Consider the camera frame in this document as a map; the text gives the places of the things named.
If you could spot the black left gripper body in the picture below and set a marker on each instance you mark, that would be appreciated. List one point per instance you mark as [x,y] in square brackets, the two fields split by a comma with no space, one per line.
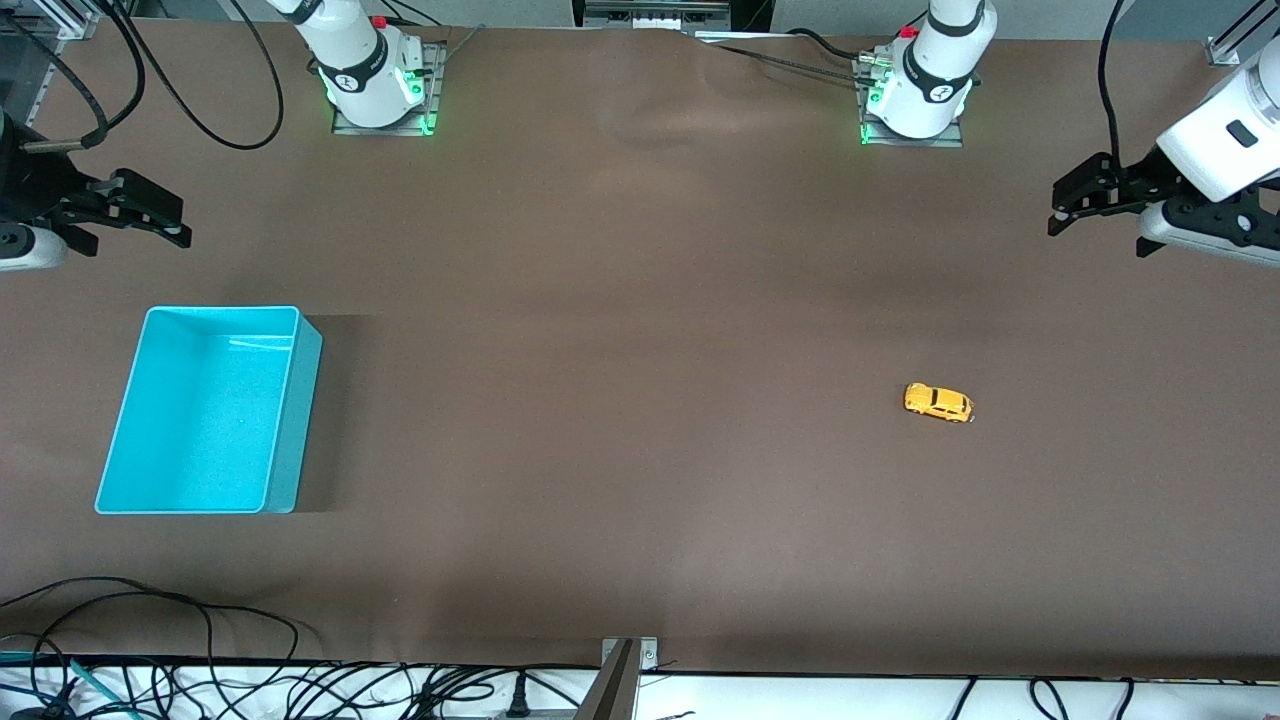
[1137,182]

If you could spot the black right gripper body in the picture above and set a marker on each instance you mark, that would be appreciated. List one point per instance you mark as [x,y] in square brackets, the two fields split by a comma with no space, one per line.
[22,183]

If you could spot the yellow beetle toy car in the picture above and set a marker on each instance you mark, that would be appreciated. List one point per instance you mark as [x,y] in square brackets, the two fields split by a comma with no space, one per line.
[938,402]

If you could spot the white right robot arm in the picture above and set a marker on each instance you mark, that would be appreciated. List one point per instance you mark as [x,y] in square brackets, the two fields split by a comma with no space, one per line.
[360,70]

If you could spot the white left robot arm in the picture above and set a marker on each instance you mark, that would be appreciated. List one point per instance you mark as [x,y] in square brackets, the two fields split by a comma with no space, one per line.
[930,80]

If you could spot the turquoise plastic bin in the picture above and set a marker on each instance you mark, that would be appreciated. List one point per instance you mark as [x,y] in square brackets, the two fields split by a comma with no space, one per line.
[200,420]

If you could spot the grey power strip with sockets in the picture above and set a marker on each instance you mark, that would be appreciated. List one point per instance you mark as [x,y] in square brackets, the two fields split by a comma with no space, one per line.
[650,14]

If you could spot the flat grey power strip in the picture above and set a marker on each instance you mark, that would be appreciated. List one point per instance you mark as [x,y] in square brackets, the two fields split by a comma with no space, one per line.
[480,715]

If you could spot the black power plug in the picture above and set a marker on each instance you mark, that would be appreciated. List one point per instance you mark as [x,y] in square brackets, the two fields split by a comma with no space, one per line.
[518,700]

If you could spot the small metal mounting plate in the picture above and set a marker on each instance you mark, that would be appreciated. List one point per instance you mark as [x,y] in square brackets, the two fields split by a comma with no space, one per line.
[648,655]

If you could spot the aluminium frame with grey panel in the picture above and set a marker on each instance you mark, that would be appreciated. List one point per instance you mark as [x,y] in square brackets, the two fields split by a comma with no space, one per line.
[20,100]

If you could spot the aluminium frame corner piece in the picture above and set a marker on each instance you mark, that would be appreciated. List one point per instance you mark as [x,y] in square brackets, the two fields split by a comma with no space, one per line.
[1222,48]

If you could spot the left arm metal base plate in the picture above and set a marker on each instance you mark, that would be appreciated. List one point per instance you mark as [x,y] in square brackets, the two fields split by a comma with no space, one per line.
[915,143]

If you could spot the grey metal post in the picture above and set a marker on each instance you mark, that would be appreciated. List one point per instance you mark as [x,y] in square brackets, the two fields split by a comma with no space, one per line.
[612,695]

